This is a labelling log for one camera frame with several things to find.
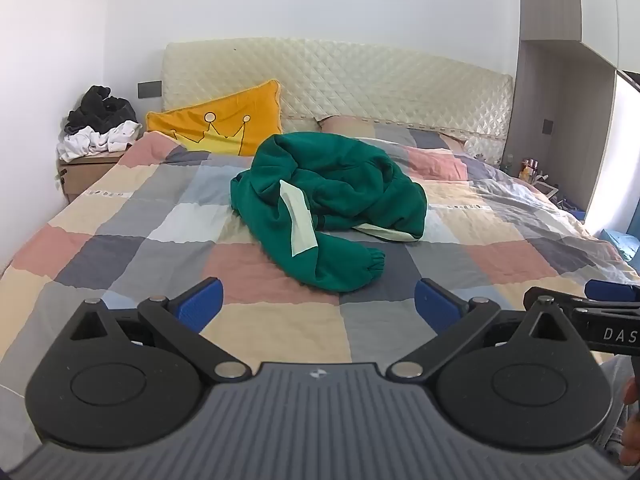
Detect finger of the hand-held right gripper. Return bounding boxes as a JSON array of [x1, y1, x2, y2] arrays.
[[523, 286, 590, 319], [585, 279, 640, 305]]

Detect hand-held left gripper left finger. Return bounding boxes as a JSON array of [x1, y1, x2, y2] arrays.
[[69, 277, 249, 382]]

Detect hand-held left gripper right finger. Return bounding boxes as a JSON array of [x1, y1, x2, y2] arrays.
[[387, 278, 573, 382]]

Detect green sweatshirt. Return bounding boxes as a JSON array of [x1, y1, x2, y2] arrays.
[[230, 131, 428, 293]]

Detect white clothes pile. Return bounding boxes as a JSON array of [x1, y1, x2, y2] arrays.
[[56, 121, 143, 163]]

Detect black clothes pile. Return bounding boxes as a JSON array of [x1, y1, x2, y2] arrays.
[[64, 85, 138, 136]]

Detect person's right hand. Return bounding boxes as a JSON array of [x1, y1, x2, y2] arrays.
[[621, 374, 640, 467]]

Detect blue covered chair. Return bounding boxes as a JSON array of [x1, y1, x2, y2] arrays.
[[600, 227, 640, 274]]

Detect person's grey trousers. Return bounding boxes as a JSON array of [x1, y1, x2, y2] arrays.
[[595, 352, 633, 461]]

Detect patchwork quilt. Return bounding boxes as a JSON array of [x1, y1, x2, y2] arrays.
[[0, 127, 640, 441]]

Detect cluster of small bottles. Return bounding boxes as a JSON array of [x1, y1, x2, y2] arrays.
[[517, 157, 542, 184]]

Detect yellow crown pillow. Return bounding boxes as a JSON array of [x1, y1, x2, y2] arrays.
[[145, 79, 284, 157]]

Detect patchwork pillow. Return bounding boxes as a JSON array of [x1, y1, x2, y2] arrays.
[[317, 115, 471, 153]]

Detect cream quilted headboard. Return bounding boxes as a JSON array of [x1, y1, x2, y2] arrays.
[[161, 37, 515, 167]]

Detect grey wardrobe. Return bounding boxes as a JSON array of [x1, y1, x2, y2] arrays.
[[502, 0, 640, 196]]

